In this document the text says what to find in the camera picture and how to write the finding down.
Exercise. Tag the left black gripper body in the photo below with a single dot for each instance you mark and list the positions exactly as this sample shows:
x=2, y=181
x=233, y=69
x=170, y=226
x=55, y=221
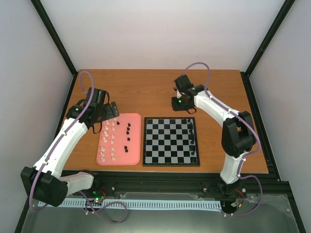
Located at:
x=101, y=115

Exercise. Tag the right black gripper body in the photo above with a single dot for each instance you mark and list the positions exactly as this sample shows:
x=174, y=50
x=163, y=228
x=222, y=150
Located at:
x=181, y=106

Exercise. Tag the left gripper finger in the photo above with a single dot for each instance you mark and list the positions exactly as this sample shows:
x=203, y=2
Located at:
x=108, y=112
x=115, y=110

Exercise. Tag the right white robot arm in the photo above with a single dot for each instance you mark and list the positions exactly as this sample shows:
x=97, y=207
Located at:
x=238, y=134

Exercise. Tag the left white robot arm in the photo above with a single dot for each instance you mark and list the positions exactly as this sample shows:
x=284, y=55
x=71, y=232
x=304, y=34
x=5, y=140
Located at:
x=44, y=181

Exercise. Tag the pink plastic tray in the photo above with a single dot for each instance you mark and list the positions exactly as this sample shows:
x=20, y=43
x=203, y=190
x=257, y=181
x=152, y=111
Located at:
x=113, y=141

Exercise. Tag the black white chessboard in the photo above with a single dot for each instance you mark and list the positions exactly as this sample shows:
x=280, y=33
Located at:
x=167, y=142

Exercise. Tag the light blue slotted cable duct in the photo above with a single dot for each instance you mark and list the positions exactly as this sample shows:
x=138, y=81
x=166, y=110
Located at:
x=201, y=205

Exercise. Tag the black aluminium frame rail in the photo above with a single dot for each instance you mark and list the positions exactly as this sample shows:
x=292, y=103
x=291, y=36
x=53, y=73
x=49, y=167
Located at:
x=207, y=184

